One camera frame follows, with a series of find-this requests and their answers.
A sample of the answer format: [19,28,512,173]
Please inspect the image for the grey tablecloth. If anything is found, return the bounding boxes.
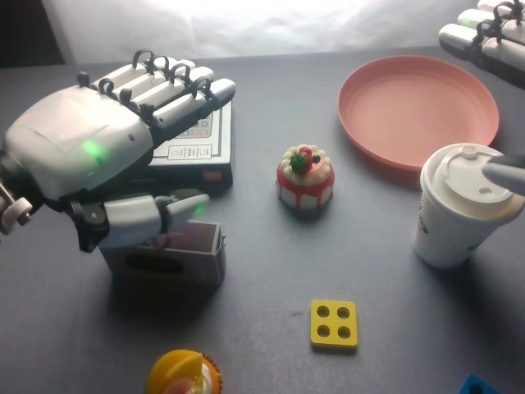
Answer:
[0,44,525,394]

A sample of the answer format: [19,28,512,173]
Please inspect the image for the white backdrop sheet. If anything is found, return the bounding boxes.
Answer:
[40,0,493,65]

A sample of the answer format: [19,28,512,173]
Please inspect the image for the white paper cup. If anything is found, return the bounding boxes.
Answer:
[412,142,525,268]

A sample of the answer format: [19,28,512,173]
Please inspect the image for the calculator print box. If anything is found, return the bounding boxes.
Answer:
[122,100,235,196]

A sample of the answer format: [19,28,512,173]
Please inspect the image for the orange cupcake toy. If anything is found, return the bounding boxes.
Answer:
[146,348,224,394]

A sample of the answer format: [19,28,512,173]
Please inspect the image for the blue block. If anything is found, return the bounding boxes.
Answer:
[457,373,502,394]

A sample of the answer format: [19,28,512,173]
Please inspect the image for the purple card box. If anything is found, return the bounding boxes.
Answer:
[100,220,228,289]

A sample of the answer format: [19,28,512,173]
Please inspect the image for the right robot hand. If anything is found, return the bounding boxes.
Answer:
[438,0,525,194]

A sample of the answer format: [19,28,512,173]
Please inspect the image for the yellow four-hole block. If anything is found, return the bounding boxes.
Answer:
[309,299,358,351]

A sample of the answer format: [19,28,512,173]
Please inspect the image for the pink plate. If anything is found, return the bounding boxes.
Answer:
[338,56,500,172]

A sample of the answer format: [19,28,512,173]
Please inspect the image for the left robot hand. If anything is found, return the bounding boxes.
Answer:
[2,48,237,254]

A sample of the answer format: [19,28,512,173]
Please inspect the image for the strawberry cake toy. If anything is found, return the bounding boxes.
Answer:
[276,143,336,211]

